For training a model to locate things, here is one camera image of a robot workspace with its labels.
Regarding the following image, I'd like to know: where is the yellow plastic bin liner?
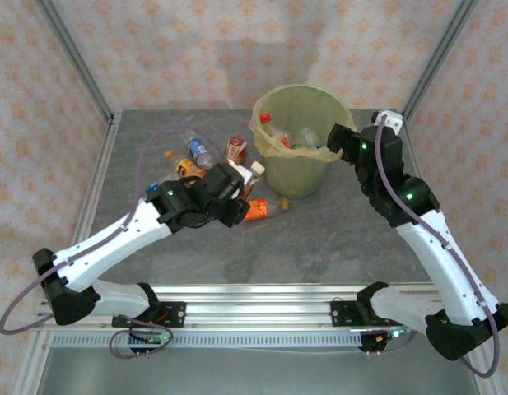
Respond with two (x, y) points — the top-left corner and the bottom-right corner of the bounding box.
(248, 84), (357, 164)

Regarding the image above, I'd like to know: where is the aluminium frame leg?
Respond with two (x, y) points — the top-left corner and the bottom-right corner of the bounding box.
(461, 330), (508, 395)
(12, 331), (53, 395)

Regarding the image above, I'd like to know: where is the aluminium frame post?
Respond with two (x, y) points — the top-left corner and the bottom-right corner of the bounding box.
(399, 0), (481, 124)
(33, 0), (117, 124)

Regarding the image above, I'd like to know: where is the aluminium base rail beam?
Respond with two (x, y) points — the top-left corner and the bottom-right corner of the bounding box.
(37, 283), (484, 331)

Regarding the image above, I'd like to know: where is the grey slotted cable duct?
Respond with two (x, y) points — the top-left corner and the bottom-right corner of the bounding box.
(51, 332), (364, 349)

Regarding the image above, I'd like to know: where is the red label bottle red cap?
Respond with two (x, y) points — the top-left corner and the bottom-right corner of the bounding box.
(259, 113), (294, 149)

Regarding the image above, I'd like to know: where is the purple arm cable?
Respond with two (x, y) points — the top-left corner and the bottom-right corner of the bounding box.
(375, 114), (501, 379)
(0, 126), (226, 359)

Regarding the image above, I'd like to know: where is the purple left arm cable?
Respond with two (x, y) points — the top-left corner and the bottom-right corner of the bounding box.
(0, 126), (226, 359)

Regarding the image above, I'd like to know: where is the orange juice bottle orange cap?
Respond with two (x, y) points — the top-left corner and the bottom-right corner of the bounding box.
(164, 150), (207, 180)

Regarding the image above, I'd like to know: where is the crushed clear plastic bottle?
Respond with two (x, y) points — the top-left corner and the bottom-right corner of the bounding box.
(296, 126), (320, 147)

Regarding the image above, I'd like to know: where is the blue-white label bottle blue cap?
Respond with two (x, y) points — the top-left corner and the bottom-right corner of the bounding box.
(186, 137), (217, 170)

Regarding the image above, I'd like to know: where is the orange label bottle tan cap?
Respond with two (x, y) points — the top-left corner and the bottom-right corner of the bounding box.
(241, 196), (291, 223)

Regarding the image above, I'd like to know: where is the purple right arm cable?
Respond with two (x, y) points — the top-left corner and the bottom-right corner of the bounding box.
(375, 114), (501, 379)

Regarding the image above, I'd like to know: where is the small green-lit circuit board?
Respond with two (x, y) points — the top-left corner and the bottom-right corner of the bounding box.
(375, 328), (413, 342)
(129, 331), (172, 346)

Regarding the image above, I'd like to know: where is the green translucent plastic bin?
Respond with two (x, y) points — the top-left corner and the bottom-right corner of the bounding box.
(248, 84), (357, 201)

